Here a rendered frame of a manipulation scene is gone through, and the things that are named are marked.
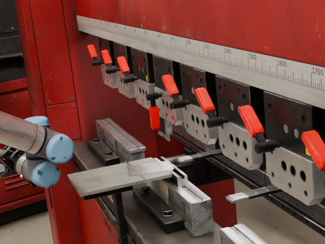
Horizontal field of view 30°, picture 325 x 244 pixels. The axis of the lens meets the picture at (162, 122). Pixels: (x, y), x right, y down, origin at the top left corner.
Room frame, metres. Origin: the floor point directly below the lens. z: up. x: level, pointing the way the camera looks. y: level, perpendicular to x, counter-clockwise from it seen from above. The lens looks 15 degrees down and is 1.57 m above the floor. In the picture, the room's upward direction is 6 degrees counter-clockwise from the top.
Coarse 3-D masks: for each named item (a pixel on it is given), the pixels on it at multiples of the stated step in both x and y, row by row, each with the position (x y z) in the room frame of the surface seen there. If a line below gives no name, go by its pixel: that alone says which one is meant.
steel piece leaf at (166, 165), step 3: (159, 162) 1.71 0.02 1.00; (162, 162) 1.70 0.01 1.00; (165, 162) 1.70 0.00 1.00; (168, 162) 1.70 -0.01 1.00; (162, 165) 1.68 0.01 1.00; (165, 165) 1.67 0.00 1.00; (168, 165) 1.67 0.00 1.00; (171, 165) 1.67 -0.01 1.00; (162, 168) 1.64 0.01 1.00; (165, 168) 1.64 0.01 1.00; (168, 168) 1.64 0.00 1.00; (171, 168) 1.64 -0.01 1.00
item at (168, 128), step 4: (160, 120) 1.67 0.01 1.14; (164, 120) 1.64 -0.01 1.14; (160, 124) 1.68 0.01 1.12; (164, 124) 1.64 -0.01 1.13; (168, 124) 1.64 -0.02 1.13; (160, 128) 1.68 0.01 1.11; (164, 128) 1.64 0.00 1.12; (168, 128) 1.64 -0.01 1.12; (160, 132) 1.72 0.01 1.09; (164, 132) 1.65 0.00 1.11; (168, 132) 1.64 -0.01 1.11; (164, 136) 1.68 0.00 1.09; (168, 136) 1.65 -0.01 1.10; (168, 140) 1.65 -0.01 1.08
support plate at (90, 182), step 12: (96, 168) 1.71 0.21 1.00; (108, 168) 1.70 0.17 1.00; (120, 168) 1.69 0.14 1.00; (72, 180) 1.63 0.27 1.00; (84, 180) 1.62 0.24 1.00; (96, 180) 1.61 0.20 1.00; (108, 180) 1.60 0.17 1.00; (120, 180) 1.59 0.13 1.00; (132, 180) 1.58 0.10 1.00; (144, 180) 1.57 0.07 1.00; (156, 180) 1.59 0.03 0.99; (84, 192) 1.52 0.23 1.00; (96, 192) 1.53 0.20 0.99
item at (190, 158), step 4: (216, 144) 1.79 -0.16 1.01; (216, 148) 1.80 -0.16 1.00; (220, 148) 1.77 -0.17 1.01; (204, 152) 1.74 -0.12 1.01; (208, 152) 1.74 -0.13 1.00; (212, 152) 1.73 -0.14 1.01; (216, 152) 1.73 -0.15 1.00; (220, 152) 1.73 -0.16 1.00; (184, 156) 1.73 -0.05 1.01; (188, 156) 1.72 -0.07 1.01; (192, 156) 1.72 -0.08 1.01; (196, 156) 1.71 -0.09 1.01; (200, 156) 1.71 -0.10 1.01; (204, 156) 1.71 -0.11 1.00; (208, 156) 1.72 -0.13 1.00; (212, 156) 1.72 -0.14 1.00; (176, 160) 1.71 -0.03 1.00; (180, 160) 1.69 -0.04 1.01; (184, 160) 1.69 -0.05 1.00; (188, 160) 1.70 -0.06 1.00; (192, 160) 1.70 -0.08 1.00; (232, 160) 1.69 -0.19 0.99
